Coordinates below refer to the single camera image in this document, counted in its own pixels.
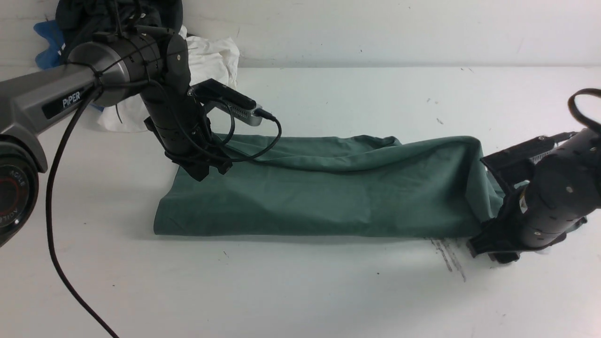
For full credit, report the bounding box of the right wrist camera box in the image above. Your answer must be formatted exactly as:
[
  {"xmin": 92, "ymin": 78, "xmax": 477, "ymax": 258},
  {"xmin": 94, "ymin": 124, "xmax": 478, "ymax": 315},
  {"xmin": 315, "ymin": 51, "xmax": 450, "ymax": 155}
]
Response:
[{"xmin": 480, "ymin": 132, "xmax": 577, "ymax": 195}]

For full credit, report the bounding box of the black crumpled garment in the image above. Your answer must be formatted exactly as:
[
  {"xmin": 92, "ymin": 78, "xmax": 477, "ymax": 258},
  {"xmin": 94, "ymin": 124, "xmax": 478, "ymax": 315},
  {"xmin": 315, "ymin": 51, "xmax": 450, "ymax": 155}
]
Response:
[{"xmin": 54, "ymin": 0, "xmax": 183, "ymax": 55}]

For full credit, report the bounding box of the green long sleeve shirt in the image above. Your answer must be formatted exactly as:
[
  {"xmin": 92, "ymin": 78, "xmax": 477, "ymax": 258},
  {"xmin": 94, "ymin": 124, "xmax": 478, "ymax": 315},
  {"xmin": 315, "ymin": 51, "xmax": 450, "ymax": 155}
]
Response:
[{"xmin": 153, "ymin": 135, "xmax": 504, "ymax": 238}]

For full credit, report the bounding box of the blue crumpled garment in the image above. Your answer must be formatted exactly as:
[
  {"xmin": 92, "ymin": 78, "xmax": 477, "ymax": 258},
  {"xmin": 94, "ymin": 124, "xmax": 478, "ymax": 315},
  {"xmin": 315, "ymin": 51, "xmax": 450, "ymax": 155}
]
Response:
[{"xmin": 34, "ymin": 21, "xmax": 106, "ymax": 113}]

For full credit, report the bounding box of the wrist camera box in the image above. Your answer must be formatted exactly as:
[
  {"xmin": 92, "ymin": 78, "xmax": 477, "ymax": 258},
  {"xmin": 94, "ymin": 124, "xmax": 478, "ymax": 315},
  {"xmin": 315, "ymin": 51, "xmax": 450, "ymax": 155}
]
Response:
[
  {"xmin": 480, "ymin": 132, "xmax": 577, "ymax": 195},
  {"xmin": 188, "ymin": 78, "xmax": 263, "ymax": 127}
]

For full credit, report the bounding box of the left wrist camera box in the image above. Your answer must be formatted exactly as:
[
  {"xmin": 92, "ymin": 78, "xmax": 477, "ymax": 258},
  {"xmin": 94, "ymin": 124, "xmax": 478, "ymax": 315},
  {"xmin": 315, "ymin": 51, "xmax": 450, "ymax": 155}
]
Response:
[{"xmin": 188, "ymin": 78, "xmax": 263, "ymax": 127}]

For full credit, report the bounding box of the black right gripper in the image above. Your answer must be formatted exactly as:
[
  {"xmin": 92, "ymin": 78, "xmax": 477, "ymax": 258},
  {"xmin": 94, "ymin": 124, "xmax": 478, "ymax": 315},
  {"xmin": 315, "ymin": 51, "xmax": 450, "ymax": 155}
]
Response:
[{"xmin": 468, "ymin": 128, "xmax": 601, "ymax": 264}]

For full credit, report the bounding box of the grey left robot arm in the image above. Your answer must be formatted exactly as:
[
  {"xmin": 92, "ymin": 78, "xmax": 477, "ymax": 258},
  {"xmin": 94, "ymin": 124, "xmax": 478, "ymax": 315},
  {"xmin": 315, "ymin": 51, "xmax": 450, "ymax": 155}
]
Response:
[{"xmin": 0, "ymin": 26, "xmax": 232, "ymax": 244}]

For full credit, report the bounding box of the black camera cable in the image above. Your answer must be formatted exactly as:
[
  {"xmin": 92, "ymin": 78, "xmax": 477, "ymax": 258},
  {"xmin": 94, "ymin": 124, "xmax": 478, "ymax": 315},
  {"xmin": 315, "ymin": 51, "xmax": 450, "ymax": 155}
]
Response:
[
  {"xmin": 150, "ymin": 80, "xmax": 283, "ymax": 163},
  {"xmin": 567, "ymin": 88, "xmax": 601, "ymax": 137}
]

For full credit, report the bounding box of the white crumpled garment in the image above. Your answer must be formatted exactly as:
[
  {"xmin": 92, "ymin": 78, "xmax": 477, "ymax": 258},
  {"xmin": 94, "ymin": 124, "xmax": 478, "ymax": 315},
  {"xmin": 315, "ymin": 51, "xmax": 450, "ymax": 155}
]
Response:
[{"xmin": 97, "ymin": 26, "xmax": 240, "ymax": 133}]

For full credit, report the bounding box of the black right camera cable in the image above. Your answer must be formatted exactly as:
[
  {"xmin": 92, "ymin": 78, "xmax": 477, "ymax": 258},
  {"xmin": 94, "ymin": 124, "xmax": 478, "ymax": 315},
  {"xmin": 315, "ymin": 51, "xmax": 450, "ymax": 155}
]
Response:
[{"xmin": 567, "ymin": 88, "xmax": 601, "ymax": 137}]

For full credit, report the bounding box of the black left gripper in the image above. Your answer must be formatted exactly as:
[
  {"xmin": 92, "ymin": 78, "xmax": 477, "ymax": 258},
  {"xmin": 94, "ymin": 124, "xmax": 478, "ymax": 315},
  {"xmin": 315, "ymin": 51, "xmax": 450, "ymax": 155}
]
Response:
[{"xmin": 140, "ymin": 84, "xmax": 232, "ymax": 181}]

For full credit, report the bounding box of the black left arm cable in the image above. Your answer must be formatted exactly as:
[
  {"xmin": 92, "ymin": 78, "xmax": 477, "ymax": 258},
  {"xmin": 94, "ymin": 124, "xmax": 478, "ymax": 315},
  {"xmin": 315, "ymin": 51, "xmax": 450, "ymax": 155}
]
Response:
[{"xmin": 45, "ymin": 87, "xmax": 120, "ymax": 338}]

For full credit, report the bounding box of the black left camera cable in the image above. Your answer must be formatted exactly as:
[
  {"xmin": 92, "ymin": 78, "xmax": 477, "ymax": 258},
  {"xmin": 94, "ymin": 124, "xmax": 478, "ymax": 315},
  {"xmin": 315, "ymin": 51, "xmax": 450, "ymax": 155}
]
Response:
[{"xmin": 150, "ymin": 80, "xmax": 283, "ymax": 163}]

